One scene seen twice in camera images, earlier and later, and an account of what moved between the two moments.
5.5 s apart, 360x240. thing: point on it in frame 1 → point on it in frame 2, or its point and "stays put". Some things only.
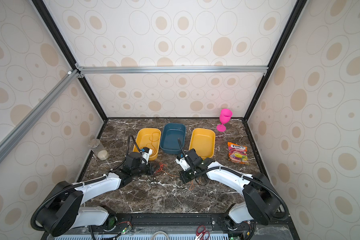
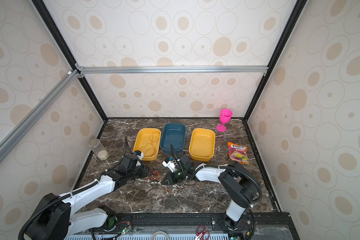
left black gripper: x=150 y=170 stays put
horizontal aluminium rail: x=80 y=70 stays put
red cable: x=161 y=167 → x=153 y=175
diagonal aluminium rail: x=8 y=142 stays put
